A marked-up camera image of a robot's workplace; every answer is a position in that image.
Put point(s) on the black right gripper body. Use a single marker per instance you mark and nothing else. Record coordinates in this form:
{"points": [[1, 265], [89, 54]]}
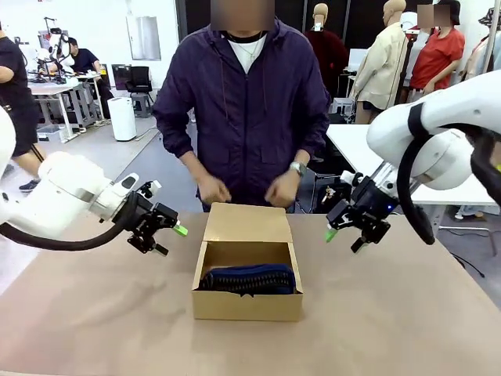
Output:
{"points": [[373, 201]]}

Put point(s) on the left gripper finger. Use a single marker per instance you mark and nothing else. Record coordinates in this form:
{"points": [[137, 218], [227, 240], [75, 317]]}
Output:
{"points": [[146, 243], [168, 217]]}

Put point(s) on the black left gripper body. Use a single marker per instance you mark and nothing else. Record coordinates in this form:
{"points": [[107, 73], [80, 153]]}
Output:
{"points": [[139, 213]]}

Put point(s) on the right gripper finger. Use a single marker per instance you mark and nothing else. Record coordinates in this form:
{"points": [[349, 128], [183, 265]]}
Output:
{"points": [[340, 213], [373, 232]]}

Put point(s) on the navy blue knit cloth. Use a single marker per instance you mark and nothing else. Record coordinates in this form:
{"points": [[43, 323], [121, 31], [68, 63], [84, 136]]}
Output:
{"points": [[250, 278]]}

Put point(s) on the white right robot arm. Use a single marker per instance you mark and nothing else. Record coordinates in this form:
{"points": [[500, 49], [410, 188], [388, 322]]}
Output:
{"points": [[438, 117]]}

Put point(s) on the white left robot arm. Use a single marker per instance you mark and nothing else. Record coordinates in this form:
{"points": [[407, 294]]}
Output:
{"points": [[66, 192]]}

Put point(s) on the person's right forearm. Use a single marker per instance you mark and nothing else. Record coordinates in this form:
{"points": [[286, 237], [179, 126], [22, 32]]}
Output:
{"points": [[192, 164]]}

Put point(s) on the person's left forearm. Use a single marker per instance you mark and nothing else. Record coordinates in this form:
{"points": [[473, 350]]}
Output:
{"points": [[303, 156]]}

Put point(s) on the brown cardboard box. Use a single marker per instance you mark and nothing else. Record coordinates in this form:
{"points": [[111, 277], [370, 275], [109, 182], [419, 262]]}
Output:
{"points": [[246, 307]]}

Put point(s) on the person's right hand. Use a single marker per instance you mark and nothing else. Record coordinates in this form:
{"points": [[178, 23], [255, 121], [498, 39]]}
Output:
{"points": [[211, 190]]}

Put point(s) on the person's left hand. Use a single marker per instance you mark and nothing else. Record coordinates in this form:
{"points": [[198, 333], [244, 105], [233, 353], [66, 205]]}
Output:
{"points": [[282, 192]]}

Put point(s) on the hanging key bunch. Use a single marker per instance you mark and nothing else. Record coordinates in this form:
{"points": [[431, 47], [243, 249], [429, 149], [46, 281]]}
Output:
{"points": [[329, 194]]}

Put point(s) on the white rounded table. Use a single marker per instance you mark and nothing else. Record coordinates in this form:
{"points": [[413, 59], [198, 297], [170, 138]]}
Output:
{"points": [[352, 145]]}

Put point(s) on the silver wristwatch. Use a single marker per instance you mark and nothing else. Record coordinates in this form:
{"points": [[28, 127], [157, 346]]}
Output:
{"points": [[298, 168]]}

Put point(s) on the white air purifier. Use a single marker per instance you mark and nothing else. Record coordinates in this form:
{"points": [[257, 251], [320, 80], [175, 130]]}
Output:
{"points": [[122, 119]]}

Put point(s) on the grey stool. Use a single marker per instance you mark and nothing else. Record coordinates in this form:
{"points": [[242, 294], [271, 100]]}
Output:
{"points": [[142, 105]]}

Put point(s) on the clear storage bin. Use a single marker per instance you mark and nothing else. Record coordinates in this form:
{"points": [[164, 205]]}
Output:
{"points": [[51, 134]]}

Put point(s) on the person in purple jacket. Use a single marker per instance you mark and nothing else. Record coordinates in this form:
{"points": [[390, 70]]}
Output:
{"points": [[246, 117]]}

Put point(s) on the black office chair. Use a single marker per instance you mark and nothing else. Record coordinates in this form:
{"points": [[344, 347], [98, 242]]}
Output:
{"points": [[139, 80]]}

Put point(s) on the mannequin in beige jacket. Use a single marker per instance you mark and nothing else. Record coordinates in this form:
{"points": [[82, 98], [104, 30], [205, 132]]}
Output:
{"points": [[381, 66]]}

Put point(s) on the grey background workbench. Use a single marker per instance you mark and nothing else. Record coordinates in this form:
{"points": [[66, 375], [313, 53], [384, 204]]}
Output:
{"points": [[51, 89]]}

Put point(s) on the mannequin in dark red top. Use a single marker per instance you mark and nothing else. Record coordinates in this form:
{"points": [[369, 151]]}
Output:
{"points": [[329, 51]]}

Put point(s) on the seated person in black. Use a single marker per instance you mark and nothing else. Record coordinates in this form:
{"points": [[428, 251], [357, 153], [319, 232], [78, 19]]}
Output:
{"points": [[84, 60]]}

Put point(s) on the person in black t-shirt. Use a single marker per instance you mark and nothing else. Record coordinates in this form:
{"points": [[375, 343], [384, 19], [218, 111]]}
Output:
{"points": [[15, 86]]}

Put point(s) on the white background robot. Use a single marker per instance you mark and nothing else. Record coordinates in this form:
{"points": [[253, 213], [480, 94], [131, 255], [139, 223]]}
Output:
{"points": [[60, 51]]}

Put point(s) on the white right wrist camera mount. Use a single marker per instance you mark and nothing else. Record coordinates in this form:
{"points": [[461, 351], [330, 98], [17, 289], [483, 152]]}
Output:
{"points": [[350, 177]]}

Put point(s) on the grey wall panel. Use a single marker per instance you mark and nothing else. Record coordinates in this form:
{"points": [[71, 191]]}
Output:
{"points": [[143, 39]]}

